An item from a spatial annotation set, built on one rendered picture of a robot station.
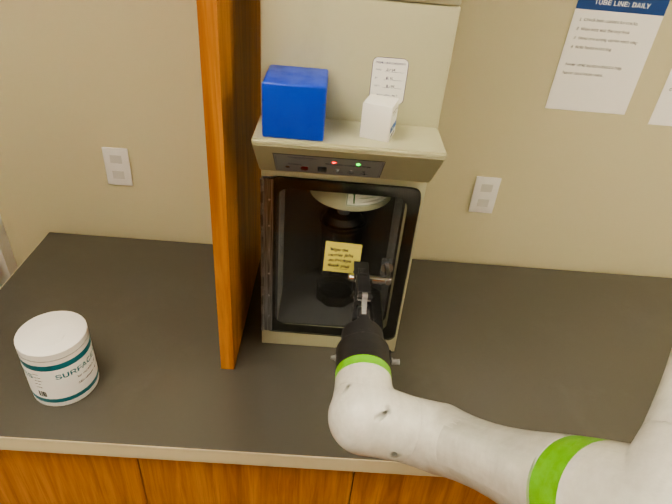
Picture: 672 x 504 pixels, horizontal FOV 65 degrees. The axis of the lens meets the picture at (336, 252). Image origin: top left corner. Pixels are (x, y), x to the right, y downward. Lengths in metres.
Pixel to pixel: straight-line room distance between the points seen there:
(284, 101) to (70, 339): 0.63
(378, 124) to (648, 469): 0.62
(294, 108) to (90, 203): 0.98
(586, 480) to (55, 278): 1.36
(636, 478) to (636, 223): 1.35
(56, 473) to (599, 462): 1.10
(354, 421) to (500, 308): 0.82
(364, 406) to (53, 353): 0.63
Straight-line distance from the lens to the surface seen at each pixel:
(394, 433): 0.80
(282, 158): 0.93
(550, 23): 1.46
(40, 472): 1.38
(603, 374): 1.46
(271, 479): 1.23
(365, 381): 0.82
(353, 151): 0.88
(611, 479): 0.52
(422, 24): 0.95
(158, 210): 1.66
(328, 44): 0.94
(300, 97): 0.86
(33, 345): 1.18
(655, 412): 0.54
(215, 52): 0.88
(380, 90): 0.97
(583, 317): 1.60
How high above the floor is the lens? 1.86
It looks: 35 degrees down
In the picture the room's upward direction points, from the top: 5 degrees clockwise
